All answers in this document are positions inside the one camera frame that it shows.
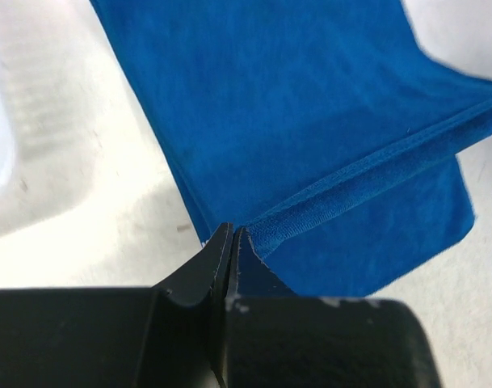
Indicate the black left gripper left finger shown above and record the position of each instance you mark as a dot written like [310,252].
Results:
[186,327]

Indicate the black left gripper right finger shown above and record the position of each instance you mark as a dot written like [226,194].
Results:
[248,275]

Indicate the blue towel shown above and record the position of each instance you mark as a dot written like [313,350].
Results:
[319,126]

